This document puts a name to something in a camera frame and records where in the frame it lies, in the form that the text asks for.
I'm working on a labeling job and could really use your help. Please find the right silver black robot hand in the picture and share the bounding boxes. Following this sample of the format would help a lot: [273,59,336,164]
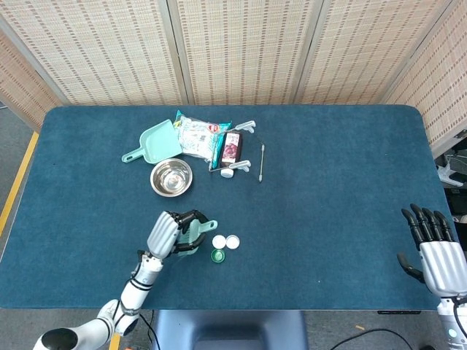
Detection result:
[396,203,467,297]

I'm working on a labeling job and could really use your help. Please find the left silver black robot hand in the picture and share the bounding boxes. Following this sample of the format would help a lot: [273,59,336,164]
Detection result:
[147,209,209,260]

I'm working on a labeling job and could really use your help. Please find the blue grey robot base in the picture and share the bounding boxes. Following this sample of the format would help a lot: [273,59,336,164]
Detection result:
[151,309,309,350]

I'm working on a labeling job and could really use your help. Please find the stainless steel bowl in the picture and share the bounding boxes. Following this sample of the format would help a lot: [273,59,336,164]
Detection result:
[150,157,194,198]

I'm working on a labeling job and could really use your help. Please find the black box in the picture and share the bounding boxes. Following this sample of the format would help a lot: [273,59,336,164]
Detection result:
[443,186,467,223]

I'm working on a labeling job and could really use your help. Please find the mint green dustpan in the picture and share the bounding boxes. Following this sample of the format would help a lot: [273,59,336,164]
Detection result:
[121,119,182,165]

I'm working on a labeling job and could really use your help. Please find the white plastic stand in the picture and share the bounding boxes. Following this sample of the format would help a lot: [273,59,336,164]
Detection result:
[436,153,467,187]

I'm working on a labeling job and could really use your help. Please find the white snack bag teal edges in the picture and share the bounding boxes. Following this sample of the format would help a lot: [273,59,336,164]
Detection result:
[173,109,233,163]

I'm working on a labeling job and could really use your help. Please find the dark red juice carton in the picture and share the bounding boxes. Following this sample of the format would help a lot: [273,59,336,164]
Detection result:
[220,131,243,165]

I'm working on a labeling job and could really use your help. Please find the woven folding screen panel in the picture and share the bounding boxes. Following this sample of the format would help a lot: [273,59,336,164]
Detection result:
[166,0,325,106]
[382,0,467,158]
[294,0,467,106]
[0,0,189,107]
[0,28,67,133]

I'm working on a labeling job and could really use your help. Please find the black floor cable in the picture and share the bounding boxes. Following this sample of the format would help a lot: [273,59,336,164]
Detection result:
[328,327,426,350]

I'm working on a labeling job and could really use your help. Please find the thin black cable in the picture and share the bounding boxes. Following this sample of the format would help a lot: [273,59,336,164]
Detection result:
[140,309,158,350]

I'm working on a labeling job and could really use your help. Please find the metal wire rack grey clips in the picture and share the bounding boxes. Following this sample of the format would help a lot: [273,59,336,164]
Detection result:
[207,120,266,184]

